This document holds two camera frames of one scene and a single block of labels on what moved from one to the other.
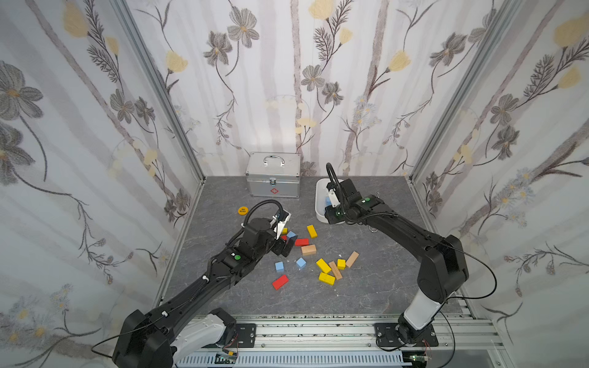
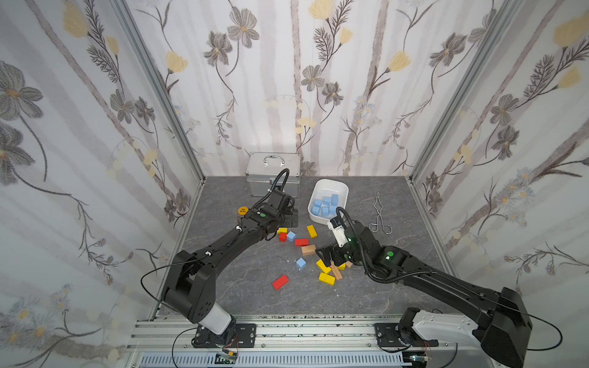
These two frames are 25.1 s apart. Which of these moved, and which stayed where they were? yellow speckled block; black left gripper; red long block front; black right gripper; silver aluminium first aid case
Moved: black left gripper; black right gripper
Stayed: red long block front; silver aluminium first aid case; yellow speckled block
